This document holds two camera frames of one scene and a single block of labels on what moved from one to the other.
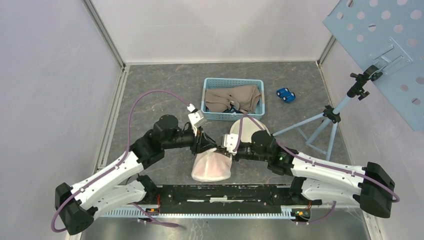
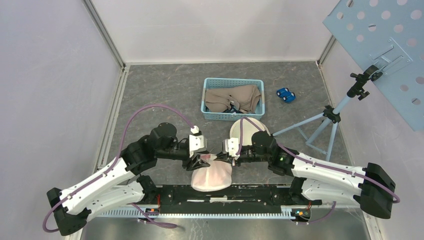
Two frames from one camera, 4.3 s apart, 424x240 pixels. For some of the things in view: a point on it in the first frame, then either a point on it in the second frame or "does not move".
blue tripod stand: [370, 74] does not move
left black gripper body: [191, 138] → [182, 155]
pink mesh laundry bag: [210, 166] does not move
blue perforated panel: [389, 34] does not move
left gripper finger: [205, 143] → [198, 157]
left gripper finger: [197, 148] → [197, 163]
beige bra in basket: [247, 98] does not move
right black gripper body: [246, 152] does not move
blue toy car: [287, 96] does not move
